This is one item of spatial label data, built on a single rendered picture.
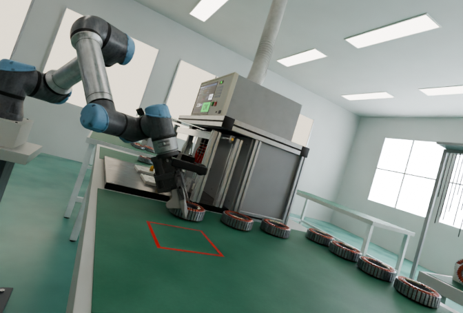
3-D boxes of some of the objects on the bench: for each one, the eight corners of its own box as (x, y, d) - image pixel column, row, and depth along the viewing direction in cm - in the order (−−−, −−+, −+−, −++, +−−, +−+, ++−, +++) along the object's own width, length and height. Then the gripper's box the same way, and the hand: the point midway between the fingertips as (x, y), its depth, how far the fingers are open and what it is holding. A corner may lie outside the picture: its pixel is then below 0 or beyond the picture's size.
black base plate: (104, 188, 90) (106, 181, 90) (103, 159, 148) (104, 155, 148) (227, 214, 110) (229, 209, 110) (184, 180, 168) (185, 176, 168)
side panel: (231, 216, 109) (255, 139, 111) (228, 214, 112) (252, 138, 114) (286, 228, 121) (306, 158, 123) (282, 225, 124) (302, 157, 126)
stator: (166, 215, 82) (170, 203, 82) (170, 207, 93) (174, 196, 93) (202, 225, 83) (206, 214, 83) (202, 216, 94) (205, 205, 94)
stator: (221, 216, 102) (224, 207, 102) (250, 226, 101) (253, 216, 102) (219, 224, 91) (222, 213, 91) (251, 234, 90) (255, 223, 90)
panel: (229, 209, 109) (252, 138, 111) (184, 176, 169) (200, 129, 171) (232, 210, 110) (254, 139, 112) (186, 176, 169) (201, 130, 171)
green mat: (90, 314, 32) (91, 312, 32) (97, 188, 87) (97, 187, 87) (471, 323, 73) (471, 322, 73) (312, 234, 128) (312, 233, 128)
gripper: (156, 155, 96) (169, 211, 96) (145, 158, 78) (162, 227, 78) (180, 149, 97) (193, 205, 97) (176, 151, 79) (191, 219, 79)
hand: (188, 211), depth 88 cm, fingers closed on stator, 13 cm apart
